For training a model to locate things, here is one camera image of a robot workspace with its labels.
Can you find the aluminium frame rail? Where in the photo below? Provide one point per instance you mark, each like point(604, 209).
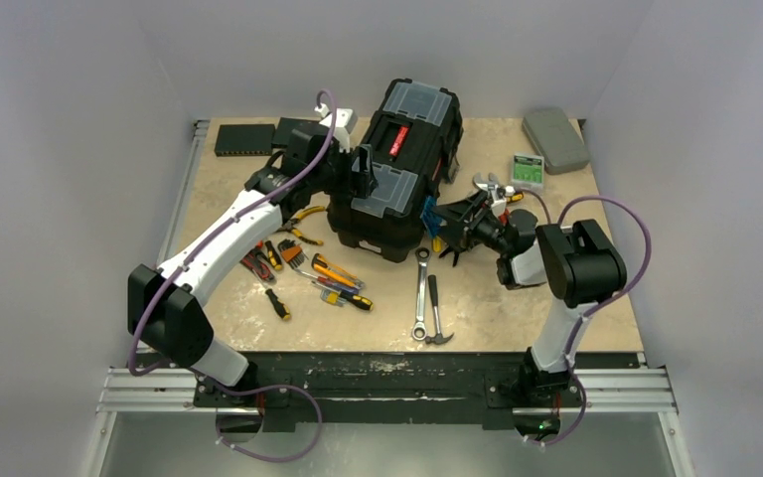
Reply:
point(168, 245)

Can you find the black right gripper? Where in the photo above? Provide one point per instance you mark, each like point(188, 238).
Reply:
point(469, 223)

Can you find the short black yellow screwdriver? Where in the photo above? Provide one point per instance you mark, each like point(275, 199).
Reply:
point(279, 307)

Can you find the grey plastic case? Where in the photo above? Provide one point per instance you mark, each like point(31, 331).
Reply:
point(554, 138)

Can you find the silver ratchet wrench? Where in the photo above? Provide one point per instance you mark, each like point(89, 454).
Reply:
point(418, 331)

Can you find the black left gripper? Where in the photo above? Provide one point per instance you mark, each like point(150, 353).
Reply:
point(359, 184)

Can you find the black yellow long screwdriver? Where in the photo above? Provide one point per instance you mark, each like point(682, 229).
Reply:
point(514, 198)

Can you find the steel claw hammer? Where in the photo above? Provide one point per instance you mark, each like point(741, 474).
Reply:
point(438, 338)

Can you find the red black wire stripper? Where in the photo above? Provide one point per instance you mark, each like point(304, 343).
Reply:
point(256, 262)

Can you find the red blue small screwdriver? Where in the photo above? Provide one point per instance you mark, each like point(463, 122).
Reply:
point(327, 281)

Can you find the black flat box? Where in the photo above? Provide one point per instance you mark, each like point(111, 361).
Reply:
point(284, 128)

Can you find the black multi pliers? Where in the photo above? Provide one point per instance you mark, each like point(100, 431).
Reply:
point(454, 253)

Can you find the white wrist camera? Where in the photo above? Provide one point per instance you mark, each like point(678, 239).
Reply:
point(497, 195)
point(342, 122)

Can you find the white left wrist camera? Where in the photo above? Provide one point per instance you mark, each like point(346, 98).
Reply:
point(342, 122)

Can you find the red handled adjustable wrench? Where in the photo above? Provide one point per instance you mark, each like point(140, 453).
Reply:
point(480, 182)

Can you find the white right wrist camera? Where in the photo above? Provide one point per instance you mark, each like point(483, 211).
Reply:
point(497, 195)

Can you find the orange utility knife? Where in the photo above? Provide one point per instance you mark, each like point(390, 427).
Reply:
point(328, 269)

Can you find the black network switch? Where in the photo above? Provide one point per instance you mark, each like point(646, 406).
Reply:
point(244, 140)

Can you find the green white bit box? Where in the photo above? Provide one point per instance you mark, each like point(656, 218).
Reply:
point(527, 171)

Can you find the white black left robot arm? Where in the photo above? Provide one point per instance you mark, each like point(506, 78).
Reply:
point(165, 302)

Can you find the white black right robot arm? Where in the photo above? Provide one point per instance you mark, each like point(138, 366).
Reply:
point(580, 266)

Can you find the black plastic toolbox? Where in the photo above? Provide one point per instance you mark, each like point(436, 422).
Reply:
point(414, 137)

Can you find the black yellow phillips screwdriver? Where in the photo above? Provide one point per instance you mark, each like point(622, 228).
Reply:
point(359, 302)

